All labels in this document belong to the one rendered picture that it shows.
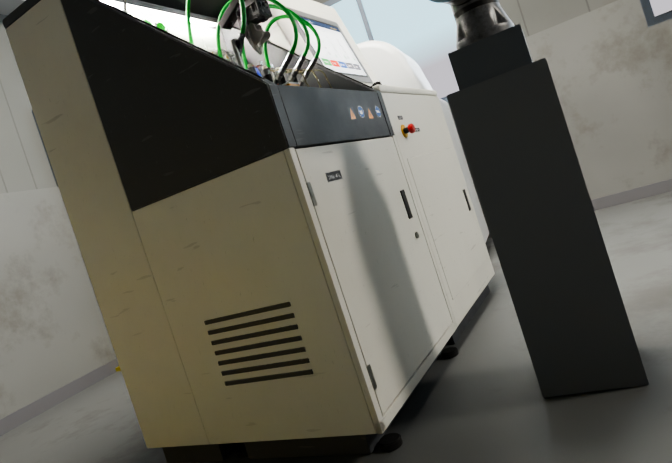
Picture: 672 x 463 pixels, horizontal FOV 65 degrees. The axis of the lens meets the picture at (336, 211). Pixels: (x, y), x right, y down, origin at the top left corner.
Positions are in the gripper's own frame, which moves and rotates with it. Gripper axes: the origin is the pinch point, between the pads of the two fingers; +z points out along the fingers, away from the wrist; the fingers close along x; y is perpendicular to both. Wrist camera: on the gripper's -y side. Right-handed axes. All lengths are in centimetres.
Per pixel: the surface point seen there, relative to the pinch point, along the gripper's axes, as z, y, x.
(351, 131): 34.0, 21.7, 1.2
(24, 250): 23, -232, 48
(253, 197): 45, 7, -35
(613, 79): 34, 94, 264
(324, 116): 29.2, 21.7, -12.5
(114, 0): -26.5, -29.3, -21.6
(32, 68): -16, -58, -35
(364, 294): 77, 22, -22
